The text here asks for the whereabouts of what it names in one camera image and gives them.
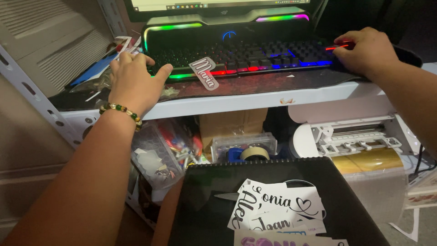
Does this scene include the black desk mat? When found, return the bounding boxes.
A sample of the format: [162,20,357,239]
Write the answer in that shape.
[49,44,423,112]

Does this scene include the clear plastic box with lid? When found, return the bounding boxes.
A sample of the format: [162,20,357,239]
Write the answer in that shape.
[211,132,278,163]

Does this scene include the black computer monitor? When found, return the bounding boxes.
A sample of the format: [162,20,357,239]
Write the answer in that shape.
[123,0,329,23]

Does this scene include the black spiral-edged board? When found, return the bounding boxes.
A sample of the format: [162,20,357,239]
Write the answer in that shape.
[169,157,390,246]

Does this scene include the white paper scrap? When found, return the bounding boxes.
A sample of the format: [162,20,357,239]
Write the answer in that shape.
[389,208,421,243]

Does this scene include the clear plastic bag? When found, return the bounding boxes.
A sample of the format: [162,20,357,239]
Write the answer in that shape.
[69,68,114,93]

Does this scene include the person's right hand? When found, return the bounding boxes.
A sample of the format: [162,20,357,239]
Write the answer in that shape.
[333,27,401,81]

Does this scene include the grey louvered panel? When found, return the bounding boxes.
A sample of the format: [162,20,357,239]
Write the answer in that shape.
[0,0,114,98]

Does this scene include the black cables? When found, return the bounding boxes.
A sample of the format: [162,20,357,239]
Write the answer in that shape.
[408,144,437,180]

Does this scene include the small white script sticker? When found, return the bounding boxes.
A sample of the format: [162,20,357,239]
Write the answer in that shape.
[248,211,327,236]

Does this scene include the blue tape dispenser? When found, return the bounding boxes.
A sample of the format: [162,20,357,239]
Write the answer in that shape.
[227,147,245,163]

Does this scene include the green and amber bead bracelet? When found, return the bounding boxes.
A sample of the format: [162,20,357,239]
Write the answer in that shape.
[99,102,143,132]

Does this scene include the beige masking tape roll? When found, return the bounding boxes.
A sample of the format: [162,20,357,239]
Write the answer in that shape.
[240,147,270,162]

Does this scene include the white sticker with heart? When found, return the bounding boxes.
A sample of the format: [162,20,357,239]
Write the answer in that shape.
[251,182,325,221]

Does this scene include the grey craft knife blade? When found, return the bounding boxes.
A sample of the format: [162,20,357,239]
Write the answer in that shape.
[214,192,240,202]

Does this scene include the clear plastic bin of supplies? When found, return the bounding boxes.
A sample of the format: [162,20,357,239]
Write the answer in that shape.
[131,118,204,190]

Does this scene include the person's bare leg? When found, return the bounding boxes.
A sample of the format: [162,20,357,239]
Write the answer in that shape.
[151,177,185,246]

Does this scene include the black backlit keyboard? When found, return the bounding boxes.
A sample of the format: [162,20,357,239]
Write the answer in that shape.
[147,38,338,81]

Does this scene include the white sticker with slanted script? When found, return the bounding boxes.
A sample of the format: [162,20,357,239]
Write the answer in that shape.
[227,179,263,231]

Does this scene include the white sticker with purple letters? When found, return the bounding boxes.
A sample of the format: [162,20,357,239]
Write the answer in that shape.
[234,228,349,246]

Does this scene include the black mouse with red light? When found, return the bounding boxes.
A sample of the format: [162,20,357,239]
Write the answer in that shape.
[325,40,356,52]

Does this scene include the black soundbar with light strips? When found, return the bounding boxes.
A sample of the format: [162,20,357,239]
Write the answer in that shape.
[141,7,313,52]

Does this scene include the blue paper sheet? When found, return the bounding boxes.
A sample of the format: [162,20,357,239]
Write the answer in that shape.
[70,52,119,87]

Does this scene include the clear cutting mat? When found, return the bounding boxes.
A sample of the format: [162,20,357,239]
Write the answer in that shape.
[341,167,411,224]

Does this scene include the person's left hand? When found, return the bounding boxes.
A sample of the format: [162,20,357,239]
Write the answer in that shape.
[109,51,174,117]

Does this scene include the pink cursive name sticker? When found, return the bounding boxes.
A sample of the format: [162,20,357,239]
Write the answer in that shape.
[188,57,220,91]

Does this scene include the gold vinyl sheet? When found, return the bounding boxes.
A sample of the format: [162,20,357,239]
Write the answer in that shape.
[331,147,405,175]

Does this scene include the white vinyl cutting machine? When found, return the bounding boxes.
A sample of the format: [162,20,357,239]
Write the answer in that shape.
[289,114,423,160]

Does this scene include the white metal shelf rack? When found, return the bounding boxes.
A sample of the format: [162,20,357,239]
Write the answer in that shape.
[0,0,437,229]

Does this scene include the loose sticker sheets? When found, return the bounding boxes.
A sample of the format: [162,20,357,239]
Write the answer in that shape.
[114,36,142,58]

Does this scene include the brown cardboard box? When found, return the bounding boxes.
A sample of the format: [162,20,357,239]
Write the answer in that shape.
[199,108,269,155]

